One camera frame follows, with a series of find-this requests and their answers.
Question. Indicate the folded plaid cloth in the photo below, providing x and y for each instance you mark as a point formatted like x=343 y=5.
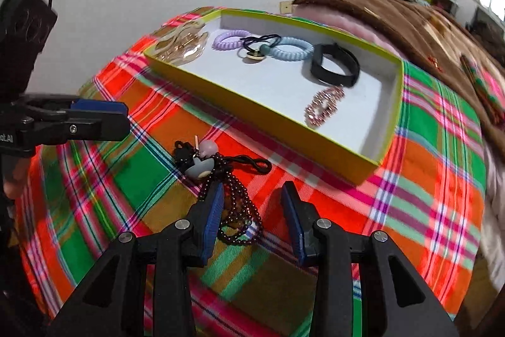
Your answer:
x=483 y=88

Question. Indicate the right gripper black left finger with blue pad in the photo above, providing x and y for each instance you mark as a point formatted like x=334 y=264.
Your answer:
x=110 y=299

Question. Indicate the clear beige hair claw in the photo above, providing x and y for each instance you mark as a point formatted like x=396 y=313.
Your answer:
x=183 y=45

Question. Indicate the yellow-green shallow box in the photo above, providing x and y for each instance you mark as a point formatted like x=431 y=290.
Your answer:
x=272 y=95

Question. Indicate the colourful plaid cloth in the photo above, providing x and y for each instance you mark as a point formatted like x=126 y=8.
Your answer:
x=428 y=196

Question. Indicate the person's left hand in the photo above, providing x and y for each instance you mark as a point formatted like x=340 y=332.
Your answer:
x=15 y=175

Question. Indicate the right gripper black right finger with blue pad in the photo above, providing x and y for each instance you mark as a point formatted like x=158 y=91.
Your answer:
x=396 y=301

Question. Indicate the wall socket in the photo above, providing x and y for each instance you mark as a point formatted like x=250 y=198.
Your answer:
x=286 y=7

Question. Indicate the brown fleece blanket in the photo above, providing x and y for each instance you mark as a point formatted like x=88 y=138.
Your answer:
x=435 y=42

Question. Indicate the black hair tie gold charm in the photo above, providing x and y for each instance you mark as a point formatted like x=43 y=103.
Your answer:
x=254 y=49

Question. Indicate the rose gold rhinestone hair clip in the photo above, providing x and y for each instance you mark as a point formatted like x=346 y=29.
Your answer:
x=323 y=106

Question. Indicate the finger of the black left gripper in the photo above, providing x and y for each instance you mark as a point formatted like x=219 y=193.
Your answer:
x=98 y=120

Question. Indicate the black wristband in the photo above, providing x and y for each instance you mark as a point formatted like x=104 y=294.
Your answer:
x=334 y=65

